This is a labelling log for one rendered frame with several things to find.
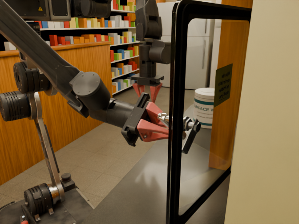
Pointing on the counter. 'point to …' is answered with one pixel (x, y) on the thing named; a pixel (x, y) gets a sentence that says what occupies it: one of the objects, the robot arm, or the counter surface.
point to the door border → (178, 90)
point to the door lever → (162, 117)
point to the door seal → (203, 9)
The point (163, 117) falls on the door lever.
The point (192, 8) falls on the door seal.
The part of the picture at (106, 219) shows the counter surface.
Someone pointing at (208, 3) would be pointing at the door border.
